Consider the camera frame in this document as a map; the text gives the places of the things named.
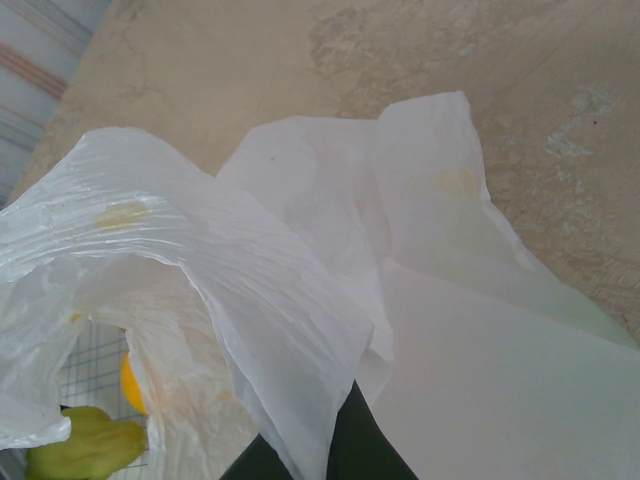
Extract white plastic bag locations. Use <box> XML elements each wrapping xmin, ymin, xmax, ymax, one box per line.
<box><xmin>0</xmin><ymin>89</ymin><xmax>640</xmax><ymax>480</ymax></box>

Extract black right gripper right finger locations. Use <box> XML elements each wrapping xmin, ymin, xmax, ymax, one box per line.
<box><xmin>324</xmin><ymin>379</ymin><xmax>421</xmax><ymax>480</ymax></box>

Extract yellow fruit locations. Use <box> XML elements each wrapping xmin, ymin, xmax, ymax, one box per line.
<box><xmin>118</xmin><ymin>351</ymin><xmax>150</xmax><ymax>416</ymax></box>

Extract green fruit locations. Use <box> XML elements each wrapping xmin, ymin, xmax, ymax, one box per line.
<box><xmin>24</xmin><ymin>405</ymin><xmax>150</xmax><ymax>480</ymax></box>

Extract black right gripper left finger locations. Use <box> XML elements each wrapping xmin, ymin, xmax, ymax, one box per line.
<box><xmin>224</xmin><ymin>429</ymin><xmax>301</xmax><ymax>480</ymax></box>

